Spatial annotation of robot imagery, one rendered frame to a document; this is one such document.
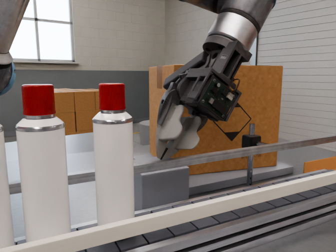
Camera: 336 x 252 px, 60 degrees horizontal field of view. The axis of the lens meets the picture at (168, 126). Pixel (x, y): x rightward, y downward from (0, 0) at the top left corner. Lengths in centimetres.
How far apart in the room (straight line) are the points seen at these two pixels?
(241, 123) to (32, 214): 55
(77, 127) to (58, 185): 352
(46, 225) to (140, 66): 654
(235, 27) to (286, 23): 455
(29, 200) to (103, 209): 9
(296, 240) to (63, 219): 37
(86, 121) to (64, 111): 31
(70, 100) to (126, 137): 344
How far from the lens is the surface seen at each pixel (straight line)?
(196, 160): 49
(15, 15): 81
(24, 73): 595
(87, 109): 389
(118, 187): 38
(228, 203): 45
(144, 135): 285
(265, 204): 53
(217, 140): 74
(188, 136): 47
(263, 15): 53
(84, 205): 65
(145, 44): 695
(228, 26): 49
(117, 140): 37
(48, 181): 35
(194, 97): 42
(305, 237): 57
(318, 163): 89
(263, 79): 79
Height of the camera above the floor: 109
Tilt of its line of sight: 10 degrees down
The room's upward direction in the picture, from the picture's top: straight up
